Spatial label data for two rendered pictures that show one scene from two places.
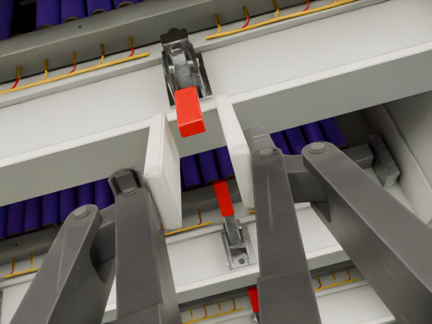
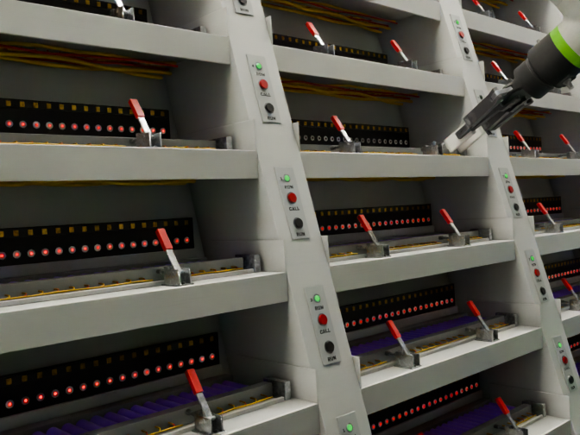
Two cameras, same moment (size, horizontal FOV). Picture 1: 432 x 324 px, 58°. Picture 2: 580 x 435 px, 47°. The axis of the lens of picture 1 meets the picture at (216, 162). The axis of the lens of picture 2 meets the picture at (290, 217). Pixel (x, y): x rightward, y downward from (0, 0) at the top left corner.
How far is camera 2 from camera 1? 141 cm
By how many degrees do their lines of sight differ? 68
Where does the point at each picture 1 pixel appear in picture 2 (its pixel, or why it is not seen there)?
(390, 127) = (475, 222)
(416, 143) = (489, 211)
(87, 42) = (399, 150)
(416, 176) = (497, 222)
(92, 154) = (424, 161)
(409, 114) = (481, 205)
